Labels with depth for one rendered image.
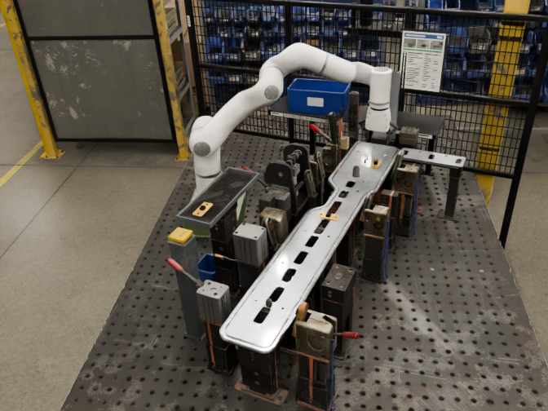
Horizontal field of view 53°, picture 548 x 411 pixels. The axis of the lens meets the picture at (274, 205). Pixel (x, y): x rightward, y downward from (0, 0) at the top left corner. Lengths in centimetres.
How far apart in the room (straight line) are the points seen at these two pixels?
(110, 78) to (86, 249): 151
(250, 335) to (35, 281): 231
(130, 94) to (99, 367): 300
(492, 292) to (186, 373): 122
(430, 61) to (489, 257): 99
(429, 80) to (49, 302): 250
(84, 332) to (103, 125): 218
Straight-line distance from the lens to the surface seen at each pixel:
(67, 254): 393
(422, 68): 286
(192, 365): 202
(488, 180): 309
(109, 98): 479
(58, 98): 499
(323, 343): 162
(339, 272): 182
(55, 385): 309
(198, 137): 232
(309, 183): 224
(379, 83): 229
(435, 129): 279
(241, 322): 171
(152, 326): 219
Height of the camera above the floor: 220
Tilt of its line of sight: 33 degrees down
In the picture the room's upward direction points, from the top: 3 degrees counter-clockwise
